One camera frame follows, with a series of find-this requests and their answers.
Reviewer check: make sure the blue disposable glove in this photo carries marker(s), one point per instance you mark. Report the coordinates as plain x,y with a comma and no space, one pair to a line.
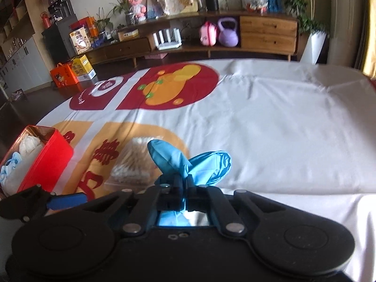
205,164

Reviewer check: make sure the purple kettlebell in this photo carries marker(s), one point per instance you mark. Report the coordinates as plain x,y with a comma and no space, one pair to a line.
227,38

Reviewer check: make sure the wooden tv cabinet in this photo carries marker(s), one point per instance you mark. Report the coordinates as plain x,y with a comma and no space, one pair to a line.
267,26

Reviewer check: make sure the small cardboard box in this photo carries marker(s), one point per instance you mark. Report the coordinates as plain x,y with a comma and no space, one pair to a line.
127,34

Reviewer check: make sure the pink flat box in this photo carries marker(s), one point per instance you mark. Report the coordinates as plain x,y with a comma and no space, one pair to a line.
155,56

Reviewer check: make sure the blue toy box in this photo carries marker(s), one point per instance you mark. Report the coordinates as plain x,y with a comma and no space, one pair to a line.
153,6

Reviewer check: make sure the orange gift bag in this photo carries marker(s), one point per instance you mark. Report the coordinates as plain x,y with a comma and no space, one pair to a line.
63,76

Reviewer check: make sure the colourful snack box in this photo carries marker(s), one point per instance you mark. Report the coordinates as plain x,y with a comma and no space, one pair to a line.
80,39

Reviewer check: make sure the pink kettle toy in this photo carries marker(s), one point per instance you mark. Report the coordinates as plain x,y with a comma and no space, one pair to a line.
208,35

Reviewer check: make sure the black coffee machine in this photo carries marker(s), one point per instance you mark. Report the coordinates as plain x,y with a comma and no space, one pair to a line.
60,8

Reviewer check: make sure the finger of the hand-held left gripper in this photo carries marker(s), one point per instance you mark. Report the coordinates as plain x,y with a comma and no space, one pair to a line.
23,201
67,201

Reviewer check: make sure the black cabinet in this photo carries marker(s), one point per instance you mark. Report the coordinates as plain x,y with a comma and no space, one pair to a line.
57,44

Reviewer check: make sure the pink doll figure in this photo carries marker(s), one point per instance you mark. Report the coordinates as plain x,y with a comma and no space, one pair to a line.
136,6

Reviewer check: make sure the wall shelf unit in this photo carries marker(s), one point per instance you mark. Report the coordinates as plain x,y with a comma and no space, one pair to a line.
20,61

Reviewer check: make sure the white gauze roll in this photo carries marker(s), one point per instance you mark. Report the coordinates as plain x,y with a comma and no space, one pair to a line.
29,145

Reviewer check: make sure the white plastic packet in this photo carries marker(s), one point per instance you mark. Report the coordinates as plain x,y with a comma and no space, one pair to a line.
19,180

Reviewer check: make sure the red thermos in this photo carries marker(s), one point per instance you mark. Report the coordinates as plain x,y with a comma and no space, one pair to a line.
46,20

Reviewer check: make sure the clear bag of cotton swabs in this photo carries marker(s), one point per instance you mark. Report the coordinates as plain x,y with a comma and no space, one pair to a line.
132,164

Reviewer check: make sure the red orange box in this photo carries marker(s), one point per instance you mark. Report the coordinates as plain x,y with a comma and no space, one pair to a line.
88,25

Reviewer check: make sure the yellow curtain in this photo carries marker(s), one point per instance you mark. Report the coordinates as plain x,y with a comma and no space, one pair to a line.
368,35

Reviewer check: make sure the green artificial tree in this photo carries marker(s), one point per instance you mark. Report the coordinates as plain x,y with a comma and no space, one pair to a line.
296,3

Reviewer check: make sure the white router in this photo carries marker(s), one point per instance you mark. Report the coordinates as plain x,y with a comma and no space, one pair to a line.
169,45

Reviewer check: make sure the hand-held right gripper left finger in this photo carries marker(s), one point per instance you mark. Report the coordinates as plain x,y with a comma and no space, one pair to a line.
171,195

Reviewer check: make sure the potted green plant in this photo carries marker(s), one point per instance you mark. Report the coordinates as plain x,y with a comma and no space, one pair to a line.
102,25
122,7

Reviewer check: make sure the yellow carton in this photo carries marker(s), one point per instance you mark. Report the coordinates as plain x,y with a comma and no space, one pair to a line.
80,64

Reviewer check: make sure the white planter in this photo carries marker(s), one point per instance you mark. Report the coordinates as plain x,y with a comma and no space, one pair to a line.
312,47

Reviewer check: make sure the red tin box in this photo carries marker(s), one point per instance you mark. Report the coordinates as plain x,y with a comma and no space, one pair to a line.
50,164

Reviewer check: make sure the black speaker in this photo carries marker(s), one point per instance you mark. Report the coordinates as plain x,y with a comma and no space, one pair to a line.
211,1

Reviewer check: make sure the blue and white mask packet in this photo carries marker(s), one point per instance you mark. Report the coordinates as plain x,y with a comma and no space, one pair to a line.
10,164

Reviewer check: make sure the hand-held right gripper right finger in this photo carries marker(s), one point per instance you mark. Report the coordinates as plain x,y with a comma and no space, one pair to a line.
198,198

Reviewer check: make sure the white red printed tablecloth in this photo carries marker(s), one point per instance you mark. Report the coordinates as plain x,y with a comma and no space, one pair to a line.
279,129

